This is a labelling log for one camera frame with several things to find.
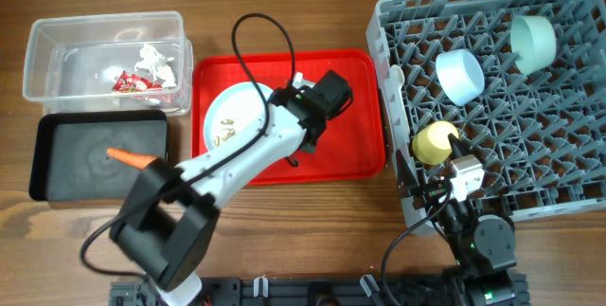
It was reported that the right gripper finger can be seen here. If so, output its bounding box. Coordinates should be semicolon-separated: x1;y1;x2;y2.
395;150;419;198
448;134;467;158

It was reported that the yellow cup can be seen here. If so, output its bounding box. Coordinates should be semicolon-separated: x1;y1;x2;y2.
412;121;459;166

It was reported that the light blue small bowl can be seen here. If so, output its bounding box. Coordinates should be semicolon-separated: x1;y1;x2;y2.
436;49;485;106

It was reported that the light blue plate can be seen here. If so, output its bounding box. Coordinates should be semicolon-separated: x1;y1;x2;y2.
203;82;264;151

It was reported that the white plastic spoon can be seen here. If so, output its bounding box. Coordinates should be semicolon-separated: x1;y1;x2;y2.
389;64;405;97

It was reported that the mint green bowl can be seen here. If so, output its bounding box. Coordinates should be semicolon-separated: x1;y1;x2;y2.
510;15;558;76

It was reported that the white tissue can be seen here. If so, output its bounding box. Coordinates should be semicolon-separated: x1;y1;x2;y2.
134;44;177;88

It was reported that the orange carrot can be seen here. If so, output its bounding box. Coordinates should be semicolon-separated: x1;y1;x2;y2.
106;148;158;170

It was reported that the red snack wrapper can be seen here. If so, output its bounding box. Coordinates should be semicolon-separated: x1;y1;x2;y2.
112;71;162;93

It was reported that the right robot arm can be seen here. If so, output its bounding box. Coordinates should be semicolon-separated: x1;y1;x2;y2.
397;134;517;305

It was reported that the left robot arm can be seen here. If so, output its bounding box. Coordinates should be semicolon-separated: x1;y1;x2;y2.
107;70;353;305

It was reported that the grey dishwasher rack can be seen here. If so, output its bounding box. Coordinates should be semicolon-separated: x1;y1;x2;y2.
365;0;605;222

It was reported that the red serving tray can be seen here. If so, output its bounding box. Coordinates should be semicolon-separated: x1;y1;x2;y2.
190;49;385;186

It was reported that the peanut shells pile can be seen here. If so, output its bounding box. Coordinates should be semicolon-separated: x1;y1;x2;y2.
213;118;236;147

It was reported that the clear plastic bin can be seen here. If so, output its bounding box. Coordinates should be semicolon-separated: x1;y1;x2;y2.
23;11;193;116

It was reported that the black plastic tray bin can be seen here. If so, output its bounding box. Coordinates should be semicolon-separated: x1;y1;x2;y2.
28;110;169;202

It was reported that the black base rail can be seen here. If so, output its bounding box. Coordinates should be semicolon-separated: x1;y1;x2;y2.
108;275;529;306

